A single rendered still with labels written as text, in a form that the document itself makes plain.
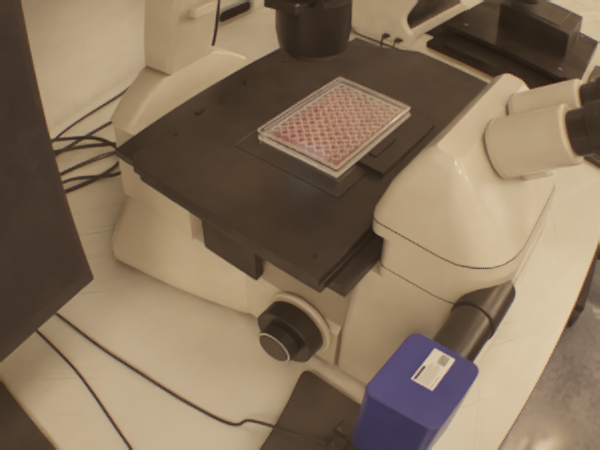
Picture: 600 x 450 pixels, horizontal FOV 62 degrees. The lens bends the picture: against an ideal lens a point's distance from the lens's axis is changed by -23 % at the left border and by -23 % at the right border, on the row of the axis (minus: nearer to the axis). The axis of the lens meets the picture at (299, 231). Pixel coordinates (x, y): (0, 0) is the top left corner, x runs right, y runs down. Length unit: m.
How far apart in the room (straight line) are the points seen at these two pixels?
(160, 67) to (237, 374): 0.34
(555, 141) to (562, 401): 1.27
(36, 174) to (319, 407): 0.35
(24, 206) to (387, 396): 0.28
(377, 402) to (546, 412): 1.22
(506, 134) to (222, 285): 0.36
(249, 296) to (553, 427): 1.10
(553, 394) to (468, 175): 1.26
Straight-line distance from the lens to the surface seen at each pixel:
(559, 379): 1.65
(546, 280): 0.78
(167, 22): 0.63
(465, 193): 0.41
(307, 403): 0.59
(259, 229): 0.47
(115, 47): 1.08
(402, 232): 0.45
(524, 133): 0.41
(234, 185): 0.51
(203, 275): 0.66
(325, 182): 0.51
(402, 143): 0.56
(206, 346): 0.66
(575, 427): 1.60
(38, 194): 0.43
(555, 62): 1.11
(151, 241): 0.70
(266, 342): 0.59
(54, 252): 0.46
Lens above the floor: 1.29
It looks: 45 degrees down
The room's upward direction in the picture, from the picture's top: 1 degrees clockwise
